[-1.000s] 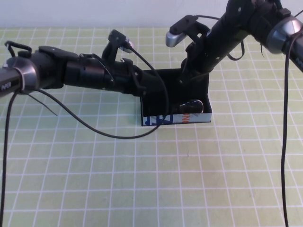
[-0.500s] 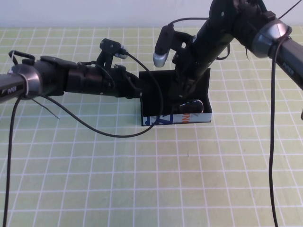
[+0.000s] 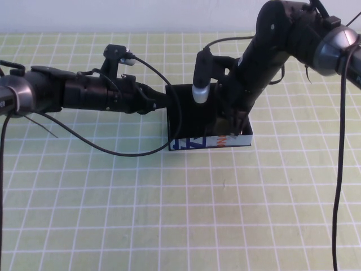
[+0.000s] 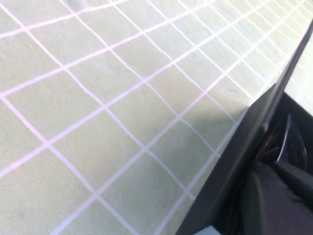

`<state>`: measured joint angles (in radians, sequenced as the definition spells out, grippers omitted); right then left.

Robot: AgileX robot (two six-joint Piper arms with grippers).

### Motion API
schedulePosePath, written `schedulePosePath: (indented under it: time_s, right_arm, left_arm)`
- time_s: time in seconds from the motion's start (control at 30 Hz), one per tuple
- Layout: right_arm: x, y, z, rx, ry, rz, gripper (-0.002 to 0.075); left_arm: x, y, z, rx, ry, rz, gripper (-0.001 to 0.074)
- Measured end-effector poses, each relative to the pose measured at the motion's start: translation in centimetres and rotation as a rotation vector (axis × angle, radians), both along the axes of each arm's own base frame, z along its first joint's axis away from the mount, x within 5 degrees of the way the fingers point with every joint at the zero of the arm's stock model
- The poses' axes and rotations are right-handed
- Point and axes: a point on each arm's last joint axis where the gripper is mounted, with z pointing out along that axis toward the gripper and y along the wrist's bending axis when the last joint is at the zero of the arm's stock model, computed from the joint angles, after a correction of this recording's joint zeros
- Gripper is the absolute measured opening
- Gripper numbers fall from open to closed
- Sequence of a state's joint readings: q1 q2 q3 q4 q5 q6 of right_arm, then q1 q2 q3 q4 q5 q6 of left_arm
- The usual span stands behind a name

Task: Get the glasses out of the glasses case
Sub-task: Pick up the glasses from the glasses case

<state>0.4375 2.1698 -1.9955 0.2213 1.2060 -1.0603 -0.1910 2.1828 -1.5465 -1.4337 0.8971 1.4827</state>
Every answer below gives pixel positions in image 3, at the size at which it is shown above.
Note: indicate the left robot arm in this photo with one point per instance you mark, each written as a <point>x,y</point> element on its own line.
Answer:
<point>42,87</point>

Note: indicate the black glasses case printed front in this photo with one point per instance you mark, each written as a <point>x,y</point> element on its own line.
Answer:
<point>189,118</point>

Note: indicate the black zip tie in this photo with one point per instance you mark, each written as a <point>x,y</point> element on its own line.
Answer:
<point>307,70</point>
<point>39,124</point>

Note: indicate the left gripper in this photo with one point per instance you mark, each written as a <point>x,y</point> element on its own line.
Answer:
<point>129,96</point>

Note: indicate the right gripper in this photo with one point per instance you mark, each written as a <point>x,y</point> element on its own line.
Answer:
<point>237,96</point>

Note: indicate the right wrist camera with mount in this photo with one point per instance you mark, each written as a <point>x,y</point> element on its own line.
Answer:
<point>200,79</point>

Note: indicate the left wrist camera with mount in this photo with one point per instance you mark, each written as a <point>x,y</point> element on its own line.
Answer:
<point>114,53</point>

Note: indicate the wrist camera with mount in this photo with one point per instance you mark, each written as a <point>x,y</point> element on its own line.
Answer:
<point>114,53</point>
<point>200,79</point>

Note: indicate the green checked tablecloth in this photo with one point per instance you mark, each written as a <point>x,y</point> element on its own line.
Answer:
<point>180,226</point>

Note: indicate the white zip tie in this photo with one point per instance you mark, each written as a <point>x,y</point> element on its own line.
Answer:
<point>17,101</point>

